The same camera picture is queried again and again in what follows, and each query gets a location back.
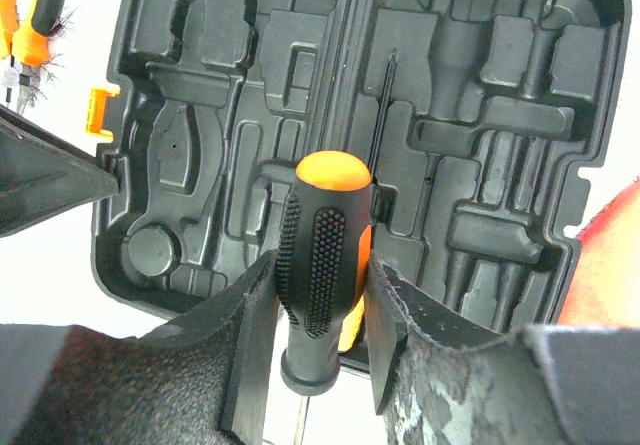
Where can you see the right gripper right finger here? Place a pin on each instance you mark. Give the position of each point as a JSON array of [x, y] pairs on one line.
[[438, 378]]

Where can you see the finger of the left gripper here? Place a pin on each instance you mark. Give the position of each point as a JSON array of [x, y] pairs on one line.
[[43, 176]]

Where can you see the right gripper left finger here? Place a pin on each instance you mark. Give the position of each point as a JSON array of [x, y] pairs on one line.
[[201, 378]]

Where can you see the black orange handle screwdriver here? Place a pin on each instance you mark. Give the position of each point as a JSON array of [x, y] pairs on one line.
[[324, 248]]

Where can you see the black plastic tool case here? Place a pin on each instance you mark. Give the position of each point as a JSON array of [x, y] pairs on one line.
[[495, 106]]

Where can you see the large orange screwdriver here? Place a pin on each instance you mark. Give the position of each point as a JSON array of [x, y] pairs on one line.
[[384, 104]]

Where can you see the orange long-nose pliers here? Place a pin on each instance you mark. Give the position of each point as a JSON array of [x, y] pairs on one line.
[[25, 49]]

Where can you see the red cloth bag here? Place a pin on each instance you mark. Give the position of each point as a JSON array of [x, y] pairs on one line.
[[605, 288]]

